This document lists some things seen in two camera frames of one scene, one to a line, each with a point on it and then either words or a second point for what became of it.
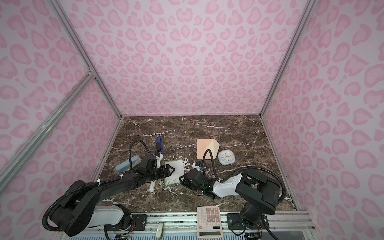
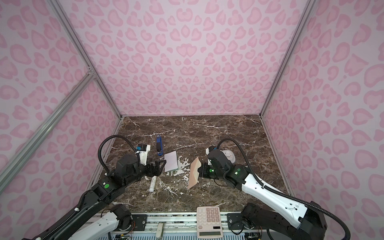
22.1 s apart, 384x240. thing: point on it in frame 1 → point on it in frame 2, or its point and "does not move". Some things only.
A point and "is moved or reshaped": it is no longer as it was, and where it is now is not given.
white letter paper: x=174 y=178 → x=171 y=161
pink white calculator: x=208 y=222 does not move
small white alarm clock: x=226 y=157 does not move
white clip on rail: x=159 y=231 does not move
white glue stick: x=152 y=186 does not move
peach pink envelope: x=204 y=144 is moved or reshaped
